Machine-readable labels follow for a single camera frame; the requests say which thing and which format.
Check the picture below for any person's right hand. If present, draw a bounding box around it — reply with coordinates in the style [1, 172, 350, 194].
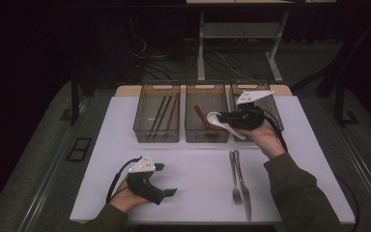
[235, 120, 287, 160]

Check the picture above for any metal fork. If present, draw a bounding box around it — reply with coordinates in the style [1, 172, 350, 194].
[228, 150, 243, 206]

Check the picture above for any clear grey plastic bin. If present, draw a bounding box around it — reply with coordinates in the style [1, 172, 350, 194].
[185, 84, 232, 144]
[230, 83, 285, 144]
[132, 84, 182, 144]

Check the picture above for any left hand-held gripper cable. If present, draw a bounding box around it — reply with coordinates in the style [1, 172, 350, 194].
[105, 157, 142, 204]

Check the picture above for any right hand-held gripper cable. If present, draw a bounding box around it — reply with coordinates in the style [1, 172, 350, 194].
[260, 109, 360, 231]

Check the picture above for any brown wooden chopstick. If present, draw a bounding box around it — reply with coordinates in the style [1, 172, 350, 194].
[166, 93, 181, 131]
[165, 93, 179, 131]

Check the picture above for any black floor socket frame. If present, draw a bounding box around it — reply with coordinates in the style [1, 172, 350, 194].
[65, 136, 93, 162]

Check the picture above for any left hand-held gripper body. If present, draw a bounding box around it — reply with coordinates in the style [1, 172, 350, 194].
[126, 153, 166, 206]

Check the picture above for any white ceramic spoon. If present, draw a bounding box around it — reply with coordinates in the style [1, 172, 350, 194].
[206, 111, 248, 141]

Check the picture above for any brown wooden spoon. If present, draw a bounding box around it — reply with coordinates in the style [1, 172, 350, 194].
[192, 104, 221, 139]

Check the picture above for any person's left hand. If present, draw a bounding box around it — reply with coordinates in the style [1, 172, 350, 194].
[108, 178, 151, 215]

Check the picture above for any black slanted metal beam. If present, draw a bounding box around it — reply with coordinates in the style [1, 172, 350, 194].
[291, 14, 371, 99]

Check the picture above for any black chopstick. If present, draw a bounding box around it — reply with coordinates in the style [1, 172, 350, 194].
[150, 95, 167, 132]
[156, 95, 173, 132]

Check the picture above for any tangle of floor cables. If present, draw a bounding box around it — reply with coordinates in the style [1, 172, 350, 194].
[131, 35, 259, 82]

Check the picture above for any hand-held gripper cable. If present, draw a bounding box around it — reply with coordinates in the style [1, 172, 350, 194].
[260, 109, 360, 231]
[105, 157, 142, 204]

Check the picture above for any metal floor rail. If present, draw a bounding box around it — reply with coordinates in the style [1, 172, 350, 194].
[327, 102, 371, 223]
[15, 102, 91, 232]

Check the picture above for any metal knife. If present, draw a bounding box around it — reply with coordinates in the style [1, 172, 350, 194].
[233, 149, 253, 222]

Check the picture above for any white metal desk frame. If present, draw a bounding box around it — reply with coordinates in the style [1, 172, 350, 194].
[185, 0, 337, 83]

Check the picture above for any black metal stand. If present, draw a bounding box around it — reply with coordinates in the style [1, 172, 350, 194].
[59, 69, 89, 127]
[333, 80, 361, 128]

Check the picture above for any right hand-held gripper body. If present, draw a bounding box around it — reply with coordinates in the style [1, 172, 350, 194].
[228, 89, 275, 131]

